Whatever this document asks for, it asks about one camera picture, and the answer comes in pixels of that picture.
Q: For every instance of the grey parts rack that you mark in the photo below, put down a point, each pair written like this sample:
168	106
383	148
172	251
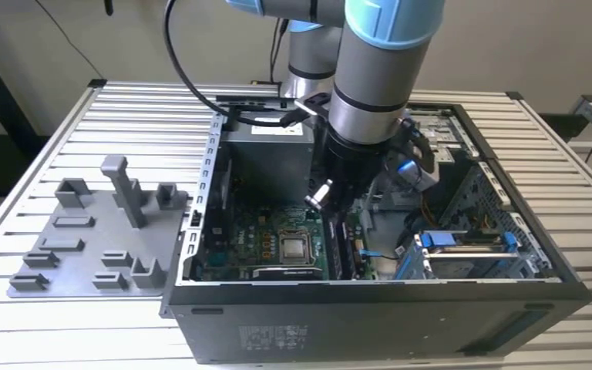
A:
95	246

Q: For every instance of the black camera bracket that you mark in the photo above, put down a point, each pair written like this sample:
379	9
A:
427	152

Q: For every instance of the CPU socket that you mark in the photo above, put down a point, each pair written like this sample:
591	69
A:
293	233

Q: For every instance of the black graphics card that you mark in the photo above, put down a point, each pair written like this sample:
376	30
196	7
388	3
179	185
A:
285	274

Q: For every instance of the hard disk in blue carrier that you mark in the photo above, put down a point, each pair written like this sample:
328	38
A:
440	239

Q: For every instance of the silver wrist bracket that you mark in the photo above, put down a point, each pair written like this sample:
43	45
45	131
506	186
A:
319	194

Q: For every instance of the black case fan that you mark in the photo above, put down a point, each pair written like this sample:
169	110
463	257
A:
219	200

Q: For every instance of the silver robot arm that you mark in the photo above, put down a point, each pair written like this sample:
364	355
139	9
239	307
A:
373	77

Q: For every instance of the green motherboard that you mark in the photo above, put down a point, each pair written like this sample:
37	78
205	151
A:
255	220

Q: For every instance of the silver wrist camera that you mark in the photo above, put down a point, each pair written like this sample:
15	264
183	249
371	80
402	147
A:
419	177

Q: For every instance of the black PC case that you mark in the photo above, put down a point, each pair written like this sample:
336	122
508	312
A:
327	323

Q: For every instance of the grey power supply unit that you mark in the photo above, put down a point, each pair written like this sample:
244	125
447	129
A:
267	169

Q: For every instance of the silver CPU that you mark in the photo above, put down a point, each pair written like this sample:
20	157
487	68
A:
296	251

